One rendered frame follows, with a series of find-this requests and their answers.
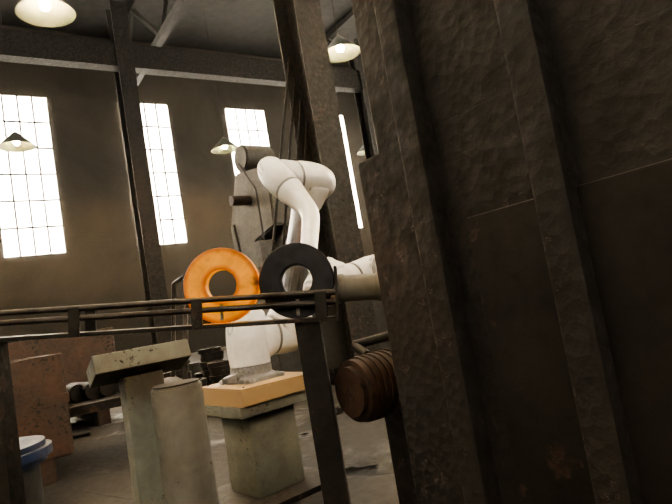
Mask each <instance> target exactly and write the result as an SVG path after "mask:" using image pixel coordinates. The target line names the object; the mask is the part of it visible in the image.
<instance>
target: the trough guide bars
mask: <svg viewBox="0 0 672 504"><path fill-rule="evenodd" d="M326 295H335V289H322V290H307V291H291V292H276V293H260V294H245V295H229V296H213V297H198V298H182V299H167V300H151V301H136V302H120V303H105V304H89V305H74V306H58V307H43V308H27V309H12V310H0V316H15V315H30V314H46V313H61V312H68V316H58V317H43V318H27V319H11V320H0V326H12V325H28V324H43V323H59V322H68V338H71V337H80V321H85V331H97V323H96V320H106V319H121V318H137V317H153V316H168V315H184V314H191V325H192V330H197V329H203V324H209V323H212V322H209V321H206V320H204V319H203V313H215V312H231V311H247V310H262V309H278V308H293V307H309V306H315V313H316V322H323V321H327V316H328V305H336V300H335V299H326ZM307 296H314V297H315V300H308V301H292V302H277V303H261V304H246V305H230V306H214V307H202V303H214V302H230V301H245V300H264V299H276V298H292V297H307ZM186 304H191V308H183V309H167V310H152V311H136V312H121V313H105V314H96V310H108V309H124V308H139V307H155V306H170V305H186ZM80 311H85V315H80Z"/></svg>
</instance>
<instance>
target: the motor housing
mask: <svg viewBox="0 0 672 504"><path fill-rule="evenodd" d="M335 392H336V397H337V400H338V402H339V405H340V407H341V408H342V410H343V411H344V412H345V413H346V414H347V415H348V416H349V417H350V418H351V419H353V420H354V421H356V422H372V421H374V420H378V419H381V418H384V417H385V423H386V429H387V434H388V440H389V446H390V452H391V457H392V463H393V469H394V475H395V480H396V486H397V492H398V498H399V503H400V504H418V501H417V495H416V489H415V484H414V478H413V472H412V467H411V461H410V455H409V450H408V444H407V438H406V433H405V427H404V421H403V416H402V410H401V404H400V399H399V393H398V387H397V382H396V376H395V370H394V365H393V359H392V353H391V348H387V349H382V350H378V351H375V352H370V353H366V354H363V355H358V356H354V357H351V358H349V359H348V360H346V361H344V362H343V363H341V365H340V366H339V368H338V371H337V374H336V377H335Z"/></svg>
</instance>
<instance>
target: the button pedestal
mask: <svg viewBox="0 0 672 504"><path fill-rule="evenodd" d="M190 356H191V352H190V348H189V344H188V341H187V339H182V340H176V341H171V342H166V343H160V344H155V345H149V346H144V347H139V348H133V349H128V350H122V351H117V352H112V353H106V354H101V355H95V356H92V357H91V360H90V363H89V365H88V368H87V371H86V373H87V378H88V383H89V388H95V387H100V386H105V385H109V384H114V383H118V384H119V391H120V399H121V406H122V414H123V421H124V428H125V436H126V443H127V451H128V458H129V466H130V473H131V481H132V488H133V496H134V503H135V504H166V503H165V495H164V488H163V481H162V474H161V466H160V459H159V452H158V445H157V438H156V430H155V423H154V416H153V409H152V402H151V394H150V391H152V387H154V386H157V385H160V384H164V383H165V382H164V375H163V373H165V372H170V371H174V370H179V369H182V367H183V366H184V365H185V363H186V362H187V360H188V359H189V358H190Z"/></svg>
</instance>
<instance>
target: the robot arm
mask: <svg viewBox="0 0 672 504"><path fill-rule="evenodd" d="M257 169H258V170H257V172H258V176H259V178H260V180H261V182H262V184H263V185H264V186H265V187H266V189H267V190H268V191H269V192H270V193H271V194H272V195H273V196H275V197H276V198H277V199H279V200H280V201H281V202H283V203H284V204H286V205H288V206H289V207H291V208H292V210H291V217H290V224H289V231H288V238H287V244H289V243H305V244H309V245H311V246H313V247H315V248H317V249H318V238H319V227H320V215H319V210H320V209H321V208H322V206H323V204H324V202H325V200H326V198H327V197H329V196H330V195H331V194H332V193H333V191H334V189H335V186H336V180H335V176H334V174H333V173H332V172H331V171H330V170H329V169H328V168H327V167H325V166H323V165H321V164H318V163H314V162H308V161H292V160H284V159H281V160H279V159H278V158H276V157H270V156H268V157H265V158H263V159H261V160H260V162H259V163H258V166H257ZM327 258H328V260H329V262H330V263H331V266H332V268H333V266H336V267H337V274H343V275H354V274H369V273H375V272H377V268H376V263H375V257H374V255H370V256H365V257H362V258H360V259H358V260H356V261H353V262H350V263H347V264H345V263H343V262H340V261H337V260H335V259H333V258H331V257H327ZM333 271H334V268H333ZM308 272H309V270H308V269H307V268H305V267H303V266H292V267H290V268H289V269H287V270H286V272H285V273H284V275H283V279H282V282H283V287H284V289H285V290H286V291H287V292H291V291H307V290H309V289H310V287H311V285H312V276H311V273H310V272H309V274H308ZM272 319H287V317H284V316H281V315H279V314H277V313H276V312H274V311H273V310H272V309H270V310H269V312H268V314H267V316H265V313H264V311H263V310H251V311H250V312H249V313H248V314H247V315H245V316H244V317H242V318H241V319H239V320H236V321H233V322H240V321H256V320H272ZM226 348H227V355H228V360H229V365H230V375H229V376H227V377H224V378H223V379H222V380H221V381H219V384H220V385H235V384H246V385H247V384H253V383H256V382H260V381H264V380H267V379H271V378H275V377H279V376H284V375H285V373H284V371H275V370H273V369H272V365H271V359H270V356H272V355H276V354H284V353H289V352H292V351H296V350H298V342H297V336H296V330H295V324H294V323H291V324H275V325H259V326H243V327H228V328H226Z"/></svg>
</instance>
